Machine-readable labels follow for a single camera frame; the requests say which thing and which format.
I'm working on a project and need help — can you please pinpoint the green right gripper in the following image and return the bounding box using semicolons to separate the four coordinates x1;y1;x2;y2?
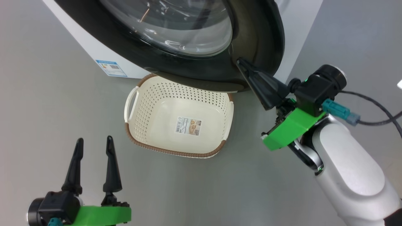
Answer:
236;57;326;151

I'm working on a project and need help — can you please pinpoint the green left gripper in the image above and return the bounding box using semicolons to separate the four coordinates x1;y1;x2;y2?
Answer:
62;136;132;226

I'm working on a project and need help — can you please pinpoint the black round washer door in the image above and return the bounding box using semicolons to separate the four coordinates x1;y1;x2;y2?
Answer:
53;0;286;93

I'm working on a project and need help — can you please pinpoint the white front-load washing machine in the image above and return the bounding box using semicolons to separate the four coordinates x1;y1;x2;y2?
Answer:
42;0;323;83

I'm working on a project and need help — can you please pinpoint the cream perforated laundry basket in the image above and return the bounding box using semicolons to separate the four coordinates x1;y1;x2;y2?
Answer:
124;73;235;159

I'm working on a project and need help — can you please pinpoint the basket product label sticker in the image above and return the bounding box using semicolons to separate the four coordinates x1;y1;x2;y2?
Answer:
175;116;202;136

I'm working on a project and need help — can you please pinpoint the blue energy label sticker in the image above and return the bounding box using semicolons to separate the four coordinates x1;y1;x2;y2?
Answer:
95;60;128;78

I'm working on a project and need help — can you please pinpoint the teal right cable connector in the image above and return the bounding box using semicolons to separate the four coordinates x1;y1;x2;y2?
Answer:
322;99;361;127

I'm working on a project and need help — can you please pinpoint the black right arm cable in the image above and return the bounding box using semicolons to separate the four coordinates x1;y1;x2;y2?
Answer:
341;90;402;139

